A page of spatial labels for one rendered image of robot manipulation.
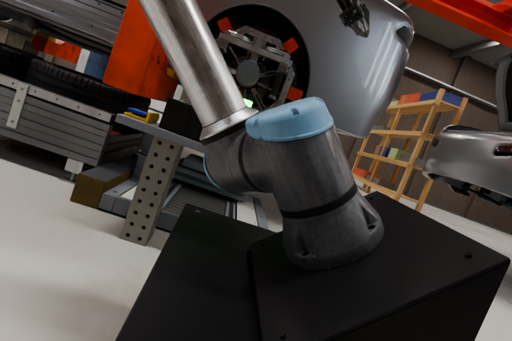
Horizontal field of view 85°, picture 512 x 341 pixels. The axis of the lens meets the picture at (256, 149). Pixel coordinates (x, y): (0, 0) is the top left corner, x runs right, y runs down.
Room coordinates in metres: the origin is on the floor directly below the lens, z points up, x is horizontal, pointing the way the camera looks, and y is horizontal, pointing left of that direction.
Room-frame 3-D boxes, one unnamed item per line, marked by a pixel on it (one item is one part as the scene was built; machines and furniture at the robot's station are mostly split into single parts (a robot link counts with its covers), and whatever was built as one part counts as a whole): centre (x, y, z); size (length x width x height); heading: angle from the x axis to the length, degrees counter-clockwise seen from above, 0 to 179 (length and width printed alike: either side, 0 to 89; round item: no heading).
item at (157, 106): (7.95, 2.90, 0.67); 0.69 x 0.63 x 1.35; 8
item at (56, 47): (3.54, 2.84, 0.69); 0.52 x 0.17 x 0.35; 6
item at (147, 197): (1.07, 0.32, 0.21); 0.10 x 0.10 x 0.42; 6
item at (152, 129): (1.08, 0.29, 0.44); 0.43 x 0.17 x 0.03; 96
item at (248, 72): (1.69, 0.20, 0.85); 0.21 x 0.14 x 0.14; 6
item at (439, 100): (6.81, -3.13, 1.29); 2.79 x 0.74 x 2.58; 5
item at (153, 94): (1.68, 0.71, 0.69); 0.52 x 0.17 x 0.35; 6
